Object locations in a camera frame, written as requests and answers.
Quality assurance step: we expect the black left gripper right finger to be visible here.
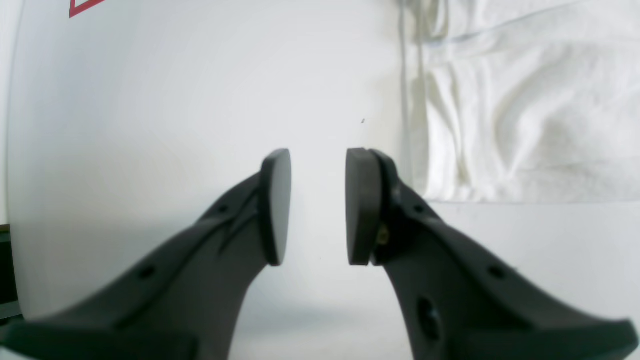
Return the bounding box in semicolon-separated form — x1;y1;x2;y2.
345;148;639;360

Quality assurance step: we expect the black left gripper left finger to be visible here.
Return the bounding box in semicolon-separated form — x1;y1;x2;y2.
4;148;292;360

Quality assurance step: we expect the white printed T-shirt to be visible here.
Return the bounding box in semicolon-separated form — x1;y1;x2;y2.
400;0;640;203

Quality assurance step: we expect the red triangle sticker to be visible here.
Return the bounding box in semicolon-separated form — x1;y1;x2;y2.
68;0;105;19

